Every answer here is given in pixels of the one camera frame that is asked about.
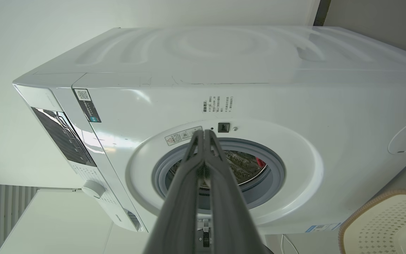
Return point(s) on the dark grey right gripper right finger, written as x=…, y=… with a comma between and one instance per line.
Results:
x=231, y=211

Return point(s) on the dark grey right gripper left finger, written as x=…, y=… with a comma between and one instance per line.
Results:
x=180, y=208

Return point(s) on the red and white jersey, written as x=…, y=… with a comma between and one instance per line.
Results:
x=260, y=162

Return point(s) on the cream perforated laundry basket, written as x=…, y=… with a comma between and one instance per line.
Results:
x=389, y=225

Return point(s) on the white cabinet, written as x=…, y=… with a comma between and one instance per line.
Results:
x=58, y=225

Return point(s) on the white front-load washing machine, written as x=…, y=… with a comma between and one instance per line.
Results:
x=224, y=70

